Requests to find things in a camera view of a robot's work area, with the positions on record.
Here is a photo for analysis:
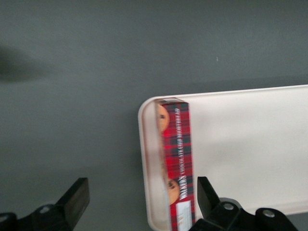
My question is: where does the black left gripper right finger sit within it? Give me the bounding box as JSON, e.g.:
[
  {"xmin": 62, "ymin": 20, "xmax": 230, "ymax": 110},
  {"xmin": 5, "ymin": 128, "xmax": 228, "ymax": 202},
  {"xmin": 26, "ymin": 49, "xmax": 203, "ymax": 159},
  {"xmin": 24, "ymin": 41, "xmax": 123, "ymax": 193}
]
[{"xmin": 187, "ymin": 176, "xmax": 299, "ymax": 231}]

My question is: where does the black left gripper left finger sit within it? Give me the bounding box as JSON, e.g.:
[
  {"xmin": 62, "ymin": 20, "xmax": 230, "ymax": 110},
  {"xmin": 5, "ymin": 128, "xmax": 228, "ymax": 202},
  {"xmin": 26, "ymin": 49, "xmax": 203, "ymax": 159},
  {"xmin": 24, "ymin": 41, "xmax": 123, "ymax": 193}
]
[{"xmin": 0, "ymin": 177, "xmax": 91, "ymax": 231}]

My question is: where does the red tartan cookie box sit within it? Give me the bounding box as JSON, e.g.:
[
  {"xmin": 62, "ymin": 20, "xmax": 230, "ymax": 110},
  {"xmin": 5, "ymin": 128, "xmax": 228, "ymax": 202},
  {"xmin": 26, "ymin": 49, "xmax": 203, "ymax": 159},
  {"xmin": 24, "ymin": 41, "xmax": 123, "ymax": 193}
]
[{"xmin": 154, "ymin": 98, "xmax": 196, "ymax": 231}]

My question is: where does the pale pink plastic tray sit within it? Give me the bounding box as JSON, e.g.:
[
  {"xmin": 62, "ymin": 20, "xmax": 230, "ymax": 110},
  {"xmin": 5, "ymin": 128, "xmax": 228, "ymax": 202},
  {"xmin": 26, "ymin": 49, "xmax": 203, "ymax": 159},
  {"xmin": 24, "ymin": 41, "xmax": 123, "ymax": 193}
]
[{"xmin": 137, "ymin": 84, "xmax": 308, "ymax": 231}]

